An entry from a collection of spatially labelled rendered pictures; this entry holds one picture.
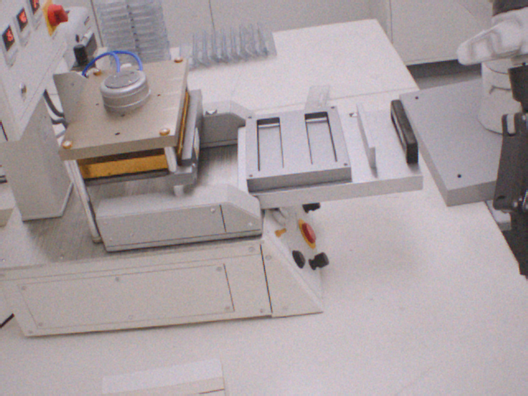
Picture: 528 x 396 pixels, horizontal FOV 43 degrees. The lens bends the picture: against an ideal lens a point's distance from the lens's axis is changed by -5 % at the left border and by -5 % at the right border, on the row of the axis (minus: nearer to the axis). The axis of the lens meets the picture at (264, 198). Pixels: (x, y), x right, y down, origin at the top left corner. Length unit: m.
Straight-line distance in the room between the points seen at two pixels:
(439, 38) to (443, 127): 1.89
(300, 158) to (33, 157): 0.44
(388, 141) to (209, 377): 0.50
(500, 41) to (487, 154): 0.77
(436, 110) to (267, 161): 0.59
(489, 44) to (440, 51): 2.74
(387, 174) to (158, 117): 0.37
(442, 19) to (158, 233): 2.51
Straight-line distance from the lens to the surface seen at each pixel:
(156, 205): 1.06
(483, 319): 1.18
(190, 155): 1.06
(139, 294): 1.16
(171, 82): 1.16
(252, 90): 1.88
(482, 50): 0.72
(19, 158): 1.19
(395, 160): 1.14
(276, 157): 1.15
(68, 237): 1.18
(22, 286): 1.20
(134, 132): 1.04
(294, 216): 1.26
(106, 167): 1.09
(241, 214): 1.05
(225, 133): 1.29
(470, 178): 1.40
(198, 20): 3.65
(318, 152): 1.15
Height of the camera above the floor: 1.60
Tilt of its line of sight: 36 degrees down
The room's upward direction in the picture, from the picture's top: 9 degrees counter-clockwise
